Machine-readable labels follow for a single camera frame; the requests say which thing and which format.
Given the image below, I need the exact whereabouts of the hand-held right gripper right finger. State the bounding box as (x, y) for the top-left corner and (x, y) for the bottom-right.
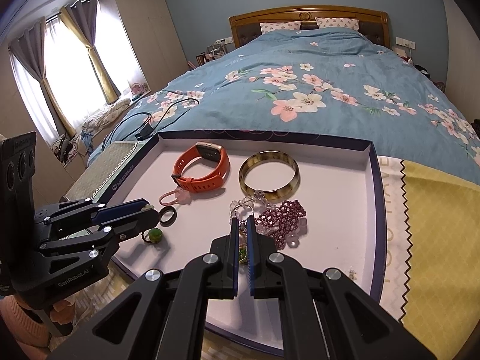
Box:
(245, 215), (437, 360)

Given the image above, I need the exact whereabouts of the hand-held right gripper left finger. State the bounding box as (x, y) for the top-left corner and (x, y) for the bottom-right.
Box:
(47, 215), (241, 360)

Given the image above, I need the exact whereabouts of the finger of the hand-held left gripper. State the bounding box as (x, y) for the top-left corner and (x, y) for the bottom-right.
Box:
(39, 209), (162, 254)
(34, 198), (149, 229)

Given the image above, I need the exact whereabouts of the black ring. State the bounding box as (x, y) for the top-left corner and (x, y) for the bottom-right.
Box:
(159, 207), (177, 227)

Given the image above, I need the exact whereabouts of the silver ring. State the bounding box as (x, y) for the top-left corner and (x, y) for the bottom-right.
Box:
(229, 203), (256, 220)

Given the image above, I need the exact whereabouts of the pink flower cord bracelet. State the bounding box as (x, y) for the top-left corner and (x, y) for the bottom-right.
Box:
(159, 187), (193, 205)

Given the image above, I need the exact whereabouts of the clear crystal bead bracelet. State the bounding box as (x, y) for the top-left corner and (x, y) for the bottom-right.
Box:
(230, 190), (280, 214)

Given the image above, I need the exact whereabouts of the white tray with dark rim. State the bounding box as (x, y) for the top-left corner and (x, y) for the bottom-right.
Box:
(101, 129), (391, 357)

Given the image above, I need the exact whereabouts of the person's left forearm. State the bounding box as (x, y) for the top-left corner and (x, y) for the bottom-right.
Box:
(0, 294), (51, 353)

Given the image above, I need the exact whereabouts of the person's left hand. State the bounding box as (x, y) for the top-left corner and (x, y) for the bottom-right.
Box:
(50, 300), (76, 319)

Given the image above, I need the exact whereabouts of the green woven mat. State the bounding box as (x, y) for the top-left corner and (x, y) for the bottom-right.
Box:
(64, 140), (160, 205)

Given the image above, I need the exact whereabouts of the orange smartwatch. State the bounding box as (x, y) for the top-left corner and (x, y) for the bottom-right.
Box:
(172, 142), (230, 194)

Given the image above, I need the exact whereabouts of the pile of clothes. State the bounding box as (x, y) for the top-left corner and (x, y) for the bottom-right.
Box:
(50, 131), (94, 166)

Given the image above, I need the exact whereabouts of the horn pattern bangle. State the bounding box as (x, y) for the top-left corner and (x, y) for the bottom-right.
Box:
(238, 151), (301, 201)

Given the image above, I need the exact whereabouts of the cream folded quilt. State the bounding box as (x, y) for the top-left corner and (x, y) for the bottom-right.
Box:
(80, 99), (132, 130)

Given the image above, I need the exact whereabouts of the grey and gold curtain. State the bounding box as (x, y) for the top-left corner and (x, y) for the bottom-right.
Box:
(8, 17), (77, 139)
(60, 0), (121, 106)

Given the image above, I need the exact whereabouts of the nightstand cosmetics clutter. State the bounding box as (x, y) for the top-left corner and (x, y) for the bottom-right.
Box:
(187, 43), (235, 70)

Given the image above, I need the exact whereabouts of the yellow and white cloth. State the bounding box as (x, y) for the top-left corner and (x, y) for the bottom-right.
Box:
(375, 155), (480, 349)

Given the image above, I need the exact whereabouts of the blue floral duvet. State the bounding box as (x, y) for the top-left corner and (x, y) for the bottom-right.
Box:
(88, 26), (480, 186)

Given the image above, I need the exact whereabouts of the patterned white pillow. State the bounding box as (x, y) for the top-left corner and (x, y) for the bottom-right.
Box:
(260, 20), (302, 34)
(315, 17), (361, 31)

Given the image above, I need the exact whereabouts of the wooden headboard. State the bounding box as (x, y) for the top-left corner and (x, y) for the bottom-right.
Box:
(229, 5), (392, 51)

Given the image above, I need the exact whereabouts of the bedside clutter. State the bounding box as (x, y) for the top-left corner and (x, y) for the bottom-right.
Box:
(397, 47), (447, 91)

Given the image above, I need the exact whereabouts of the green bead ring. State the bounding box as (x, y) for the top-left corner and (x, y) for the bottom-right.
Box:
(142, 228), (164, 244)

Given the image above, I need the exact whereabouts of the pale pink bead bracelet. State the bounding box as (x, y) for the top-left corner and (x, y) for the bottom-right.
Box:
(259, 225), (308, 250)

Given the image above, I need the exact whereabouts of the purple bead bracelet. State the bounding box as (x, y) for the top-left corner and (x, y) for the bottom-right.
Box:
(255, 199), (308, 250)

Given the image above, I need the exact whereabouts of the black charging cable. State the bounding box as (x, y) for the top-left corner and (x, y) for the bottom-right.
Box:
(101, 97), (199, 149)

